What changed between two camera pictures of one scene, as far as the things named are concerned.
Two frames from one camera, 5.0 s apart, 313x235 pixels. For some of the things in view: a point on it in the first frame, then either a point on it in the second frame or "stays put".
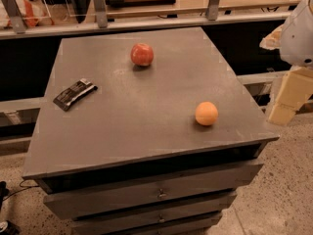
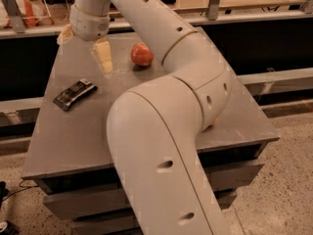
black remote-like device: (75, 92) stays put
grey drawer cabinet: (146, 133) stays put
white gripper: (297, 38) -> (88, 25)
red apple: (142, 54) stays put
